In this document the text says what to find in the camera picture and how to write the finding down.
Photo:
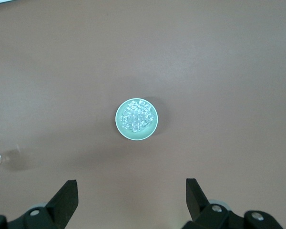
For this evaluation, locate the brown table cloth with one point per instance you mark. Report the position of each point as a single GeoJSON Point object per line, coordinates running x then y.
{"type": "Point", "coordinates": [205, 71]}

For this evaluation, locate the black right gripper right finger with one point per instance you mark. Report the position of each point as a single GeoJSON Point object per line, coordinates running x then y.
{"type": "Point", "coordinates": [200, 210]}

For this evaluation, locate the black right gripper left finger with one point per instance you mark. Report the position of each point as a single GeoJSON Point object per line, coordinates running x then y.
{"type": "Point", "coordinates": [59, 207]}

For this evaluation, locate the clear ice cubes pile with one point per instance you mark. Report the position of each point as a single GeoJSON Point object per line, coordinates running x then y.
{"type": "Point", "coordinates": [137, 117]}

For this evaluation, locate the mint green bowl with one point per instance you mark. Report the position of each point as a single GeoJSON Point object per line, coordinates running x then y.
{"type": "Point", "coordinates": [138, 134]}

